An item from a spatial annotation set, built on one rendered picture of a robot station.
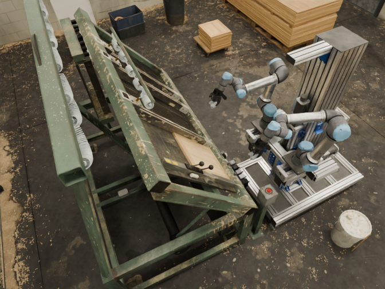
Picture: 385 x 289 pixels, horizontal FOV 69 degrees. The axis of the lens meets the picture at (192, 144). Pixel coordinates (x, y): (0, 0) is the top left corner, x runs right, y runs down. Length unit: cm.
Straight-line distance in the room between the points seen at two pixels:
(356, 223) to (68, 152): 284
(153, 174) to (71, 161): 46
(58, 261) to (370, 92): 505
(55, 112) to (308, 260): 285
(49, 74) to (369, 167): 382
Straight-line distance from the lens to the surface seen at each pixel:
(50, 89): 167
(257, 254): 334
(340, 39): 233
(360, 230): 337
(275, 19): 590
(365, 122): 488
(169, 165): 189
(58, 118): 148
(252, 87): 245
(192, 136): 258
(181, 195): 175
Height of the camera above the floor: 314
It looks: 51 degrees down
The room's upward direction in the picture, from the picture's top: 4 degrees counter-clockwise
